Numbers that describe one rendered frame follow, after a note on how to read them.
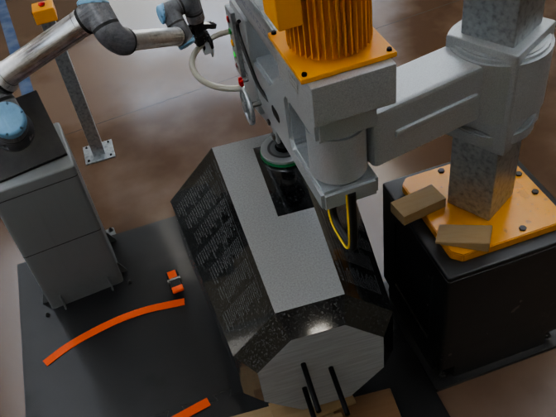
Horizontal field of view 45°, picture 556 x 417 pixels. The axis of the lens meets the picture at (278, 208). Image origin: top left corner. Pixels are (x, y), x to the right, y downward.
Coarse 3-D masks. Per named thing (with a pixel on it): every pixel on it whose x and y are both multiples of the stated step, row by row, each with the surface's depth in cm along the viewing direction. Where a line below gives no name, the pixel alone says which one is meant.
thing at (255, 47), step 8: (232, 0) 252; (232, 8) 252; (240, 16) 244; (240, 24) 248; (248, 24) 242; (248, 32) 244; (248, 40) 246; (256, 40) 247; (248, 48) 249; (256, 48) 250; (264, 48) 251; (256, 56) 252; (248, 72) 262; (248, 80) 268; (248, 88) 273; (256, 88) 261; (256, 96) 264; (264, 112) 269
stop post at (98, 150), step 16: (48, 0) 387; (48, 16) 382; (64, 64) 405; (64, 80) 412; (80, 96) 422; (80, 112) 429; (96, 128) 444; (96, 144) 448; (112, 144) 461; (96, 160) 451
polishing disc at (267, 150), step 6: (270, 138) 303; (264, 144) 300; (270, 144) 300; (264, 150) 297; (270, 150) 297; (264, 156) 294; (270, 156) 294; (276, 156) 293; (282, 156) 293; (288, 156) 292; (270, 162) 292; (276, 162) 290; (282, 162) 290; (288, 162) 290; (294, 162) 291
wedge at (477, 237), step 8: (440, 224) 268; (448, 224) 266; (440, 232) 264; (448, 232) 263; (456, 232) 262; (464, 232) 260; (472, 232) 259; (480, 232) 258; (488, 232) 257; (440, 240) 261; (448, 240) 260; (456, 240) 259; (464, 240) 258; (472, 240) 256; (480, 240) 255; (488, 240) 254; (472, 248) 257; (480, 248) 256; (488, 248) 255
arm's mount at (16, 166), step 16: (32, 96) 315; (32, 112) 314; (48, 128) 316; (32, 144) 313; (48, 144) 315; (0, 160) 309; (16, 160) 311; (32, 160) 313; (48, 160) 315; (0, 176) 308
